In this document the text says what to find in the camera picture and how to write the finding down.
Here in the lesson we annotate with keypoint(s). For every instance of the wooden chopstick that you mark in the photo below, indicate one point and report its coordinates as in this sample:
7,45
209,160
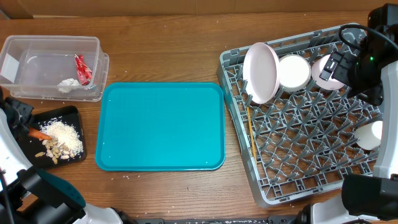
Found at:
253,147

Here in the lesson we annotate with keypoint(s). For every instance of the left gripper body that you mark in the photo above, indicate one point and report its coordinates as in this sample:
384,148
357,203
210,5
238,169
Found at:
17,113

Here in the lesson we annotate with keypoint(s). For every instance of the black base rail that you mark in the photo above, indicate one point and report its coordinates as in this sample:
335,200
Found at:
273,219

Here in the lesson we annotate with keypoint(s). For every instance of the grey dishwasher rack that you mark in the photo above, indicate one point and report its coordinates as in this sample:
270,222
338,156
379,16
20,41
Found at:
304,139

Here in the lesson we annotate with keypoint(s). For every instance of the white cup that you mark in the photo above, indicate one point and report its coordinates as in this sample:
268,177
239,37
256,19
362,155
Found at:
369,135

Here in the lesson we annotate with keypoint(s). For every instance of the pile of white rice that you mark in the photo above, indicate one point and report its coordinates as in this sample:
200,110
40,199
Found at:
64,134

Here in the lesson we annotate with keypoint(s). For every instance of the pile of peanut shells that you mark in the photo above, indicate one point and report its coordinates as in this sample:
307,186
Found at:
57,152

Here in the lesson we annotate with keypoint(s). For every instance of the red snack wrapper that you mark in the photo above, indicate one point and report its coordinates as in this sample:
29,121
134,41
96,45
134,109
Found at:
84,73

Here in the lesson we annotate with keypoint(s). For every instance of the pink bowl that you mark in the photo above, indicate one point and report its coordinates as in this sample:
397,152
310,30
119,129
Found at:
317,68

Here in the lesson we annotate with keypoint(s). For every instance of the white bowl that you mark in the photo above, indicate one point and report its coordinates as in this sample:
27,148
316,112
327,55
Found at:
294,72

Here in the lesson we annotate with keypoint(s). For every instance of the black plastic tray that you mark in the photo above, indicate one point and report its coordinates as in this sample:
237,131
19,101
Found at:
31,146

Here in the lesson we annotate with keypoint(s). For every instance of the orange carrot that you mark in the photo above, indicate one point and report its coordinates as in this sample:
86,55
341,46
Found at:
38,135

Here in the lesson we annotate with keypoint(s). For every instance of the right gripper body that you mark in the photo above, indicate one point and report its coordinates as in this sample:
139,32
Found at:
364,82

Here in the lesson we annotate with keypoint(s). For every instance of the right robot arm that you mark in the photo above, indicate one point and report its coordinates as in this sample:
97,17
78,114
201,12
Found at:
367,198

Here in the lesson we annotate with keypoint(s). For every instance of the pink round plate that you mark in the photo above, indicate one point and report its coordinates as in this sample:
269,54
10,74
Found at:
260,70

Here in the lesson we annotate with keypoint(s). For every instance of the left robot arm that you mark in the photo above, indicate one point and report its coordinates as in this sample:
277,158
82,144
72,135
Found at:
32,195

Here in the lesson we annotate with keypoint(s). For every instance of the clear plastic bin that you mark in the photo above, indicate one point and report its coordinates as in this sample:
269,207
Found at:
33,65

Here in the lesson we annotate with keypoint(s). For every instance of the teal serving tray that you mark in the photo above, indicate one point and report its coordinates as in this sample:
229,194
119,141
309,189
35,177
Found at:
157,127

